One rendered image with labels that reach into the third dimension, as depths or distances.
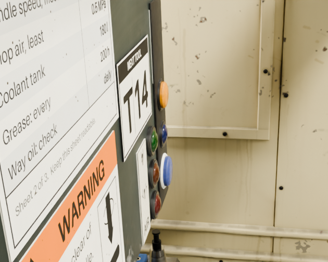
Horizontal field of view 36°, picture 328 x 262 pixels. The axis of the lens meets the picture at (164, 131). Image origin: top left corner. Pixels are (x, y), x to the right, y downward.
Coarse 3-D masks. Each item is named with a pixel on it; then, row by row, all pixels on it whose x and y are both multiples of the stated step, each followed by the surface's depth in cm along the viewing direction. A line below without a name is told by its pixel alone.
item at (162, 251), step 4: (152, 248) 93; (152, 252) 92; (156, 252) 92; (160, 252) 92; (164, 252) 93; (152, 256) 92; (156, 256) 92; (160, 256) 92; (164, 256) 93; (148, 260) 94; (152, 260) 93; (156, 260) 92; (160, 260) 92; (164, 260) 93
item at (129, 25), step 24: (120, 0) 34; (144, 0) 41; (120, 24) 34; (144, 24) 41; (120, 48) 34; (120, 144) 35; (120, 168) 35; (120, 192) 35; (0, 216) 19; (48, 216) 23; (0, 240) 19
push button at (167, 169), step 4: (168, 156) 50; (164, 160) 50; (168, 160) 50; (164, 164) 50; (168, 164) 50; (164, 168) 49; (168, 168) 50; (172, 168) 52; (164, 172) 49; (168, 172) 50; (164, 176) 49; (168, 176) 50; (164, 180) 50; (168, 180) 50; (164, 184) 50; (168, 184) 50
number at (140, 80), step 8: (144, 64) 41; (136, 72) 38; (144, 72) 41; (136, 80) 38; (144, 80) 41; (136, 88) 38; (144, 88) 41; (136, 96) 39; (144, 96) 41; (136, 104) 39; (144, 104) 41; (136, 112) 39; (144, 112) 41; (136, 120) 39; (136, 128) 39
